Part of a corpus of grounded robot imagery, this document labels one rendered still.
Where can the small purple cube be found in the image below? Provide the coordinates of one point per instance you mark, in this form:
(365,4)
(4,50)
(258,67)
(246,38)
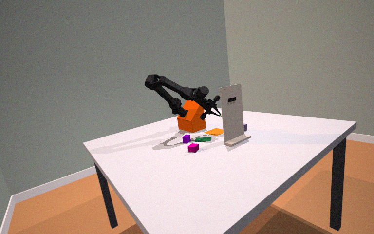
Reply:
(186,139)

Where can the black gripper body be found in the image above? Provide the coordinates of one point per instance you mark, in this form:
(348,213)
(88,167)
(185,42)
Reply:
(203,102)

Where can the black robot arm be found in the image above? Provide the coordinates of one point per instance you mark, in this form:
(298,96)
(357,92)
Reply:
(193,94)

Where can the magenta cube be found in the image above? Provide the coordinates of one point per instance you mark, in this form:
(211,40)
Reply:
(193,147)

